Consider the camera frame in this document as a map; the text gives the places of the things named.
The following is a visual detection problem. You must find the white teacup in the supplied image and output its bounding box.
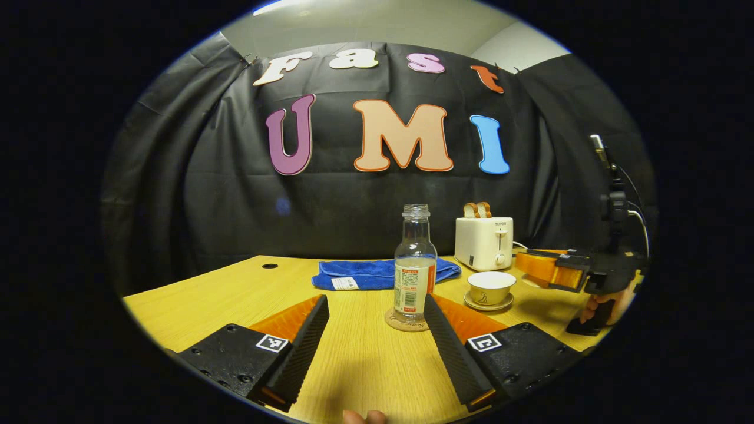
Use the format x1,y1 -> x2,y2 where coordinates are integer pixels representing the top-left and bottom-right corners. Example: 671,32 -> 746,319
467,271 -> 517,306

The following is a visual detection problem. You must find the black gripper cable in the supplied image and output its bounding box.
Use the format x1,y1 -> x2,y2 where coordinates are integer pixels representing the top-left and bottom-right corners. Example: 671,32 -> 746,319
619,165 -> 646,207

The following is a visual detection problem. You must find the white saucer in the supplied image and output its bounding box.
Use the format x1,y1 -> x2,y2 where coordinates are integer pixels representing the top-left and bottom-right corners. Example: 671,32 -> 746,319
463,290 -> 514,312

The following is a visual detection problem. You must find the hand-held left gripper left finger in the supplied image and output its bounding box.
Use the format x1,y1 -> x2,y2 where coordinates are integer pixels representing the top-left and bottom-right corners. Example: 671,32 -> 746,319
177,294 -> 330,413

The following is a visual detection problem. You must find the white toaster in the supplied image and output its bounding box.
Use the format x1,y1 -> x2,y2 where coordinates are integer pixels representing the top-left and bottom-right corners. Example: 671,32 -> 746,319
454,217 -> 514,272

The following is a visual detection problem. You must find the round cork coaster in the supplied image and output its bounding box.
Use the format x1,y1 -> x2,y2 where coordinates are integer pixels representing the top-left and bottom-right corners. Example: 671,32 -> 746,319
385,306 -> 431,333

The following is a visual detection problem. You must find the blue towel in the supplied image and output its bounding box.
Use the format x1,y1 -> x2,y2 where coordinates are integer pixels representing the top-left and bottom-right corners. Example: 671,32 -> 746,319
311,257 -> 462,291

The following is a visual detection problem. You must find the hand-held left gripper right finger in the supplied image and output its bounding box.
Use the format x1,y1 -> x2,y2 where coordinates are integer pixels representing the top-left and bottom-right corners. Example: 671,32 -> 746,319
423,293 -> 581,413

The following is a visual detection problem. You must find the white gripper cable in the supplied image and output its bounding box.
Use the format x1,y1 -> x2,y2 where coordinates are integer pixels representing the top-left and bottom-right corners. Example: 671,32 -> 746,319
627,209 -> 650,260

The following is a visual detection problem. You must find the black backdrop cloth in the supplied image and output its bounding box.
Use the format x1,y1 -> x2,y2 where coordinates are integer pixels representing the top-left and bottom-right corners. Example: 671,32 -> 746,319
100,32 -> 657,295

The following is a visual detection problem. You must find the clear water bottle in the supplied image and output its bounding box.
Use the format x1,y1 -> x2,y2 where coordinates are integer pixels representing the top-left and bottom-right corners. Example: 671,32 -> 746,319
393,204 -> 438,322

